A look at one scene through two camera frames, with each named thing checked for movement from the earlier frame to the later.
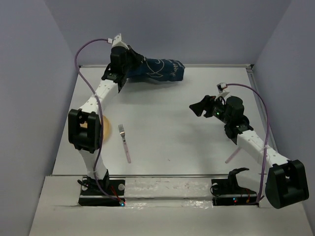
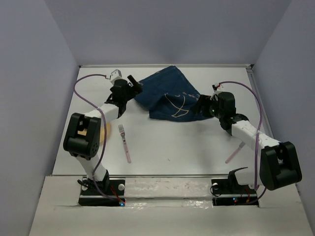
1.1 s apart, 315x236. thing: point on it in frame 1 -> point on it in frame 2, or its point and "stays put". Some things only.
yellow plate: x=107 y=129 stays put
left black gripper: x=137 y=58 -> x=134 y=90
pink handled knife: x=233 y=154 stays put
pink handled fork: x=122 y=133 stays put
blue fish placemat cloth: x=165 y=69 -> x=169 y=97
